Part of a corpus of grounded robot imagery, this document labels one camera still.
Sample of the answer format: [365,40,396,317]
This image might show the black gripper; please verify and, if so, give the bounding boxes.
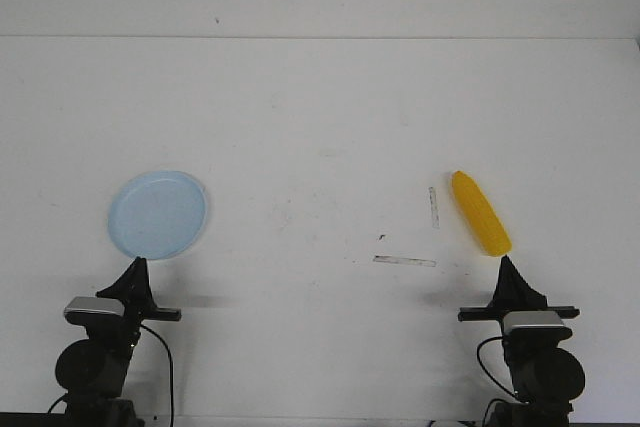
[85,257,181,347]
[458,255,580,342]

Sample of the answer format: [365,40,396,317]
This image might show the light blue round plate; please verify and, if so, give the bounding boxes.
[107,170,209,260]

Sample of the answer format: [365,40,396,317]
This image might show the yellow corn cob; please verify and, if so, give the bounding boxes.
[451,171,512,257]

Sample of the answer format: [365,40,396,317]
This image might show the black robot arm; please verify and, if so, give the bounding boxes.
[457,255,586,426]
[55,257,182,426]

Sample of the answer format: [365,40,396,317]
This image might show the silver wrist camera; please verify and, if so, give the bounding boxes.
[501,311,573,340]
[63,296,125,321]

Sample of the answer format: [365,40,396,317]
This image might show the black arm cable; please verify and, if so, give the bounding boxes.
[476,336,516,398]
[139,324,175,423]

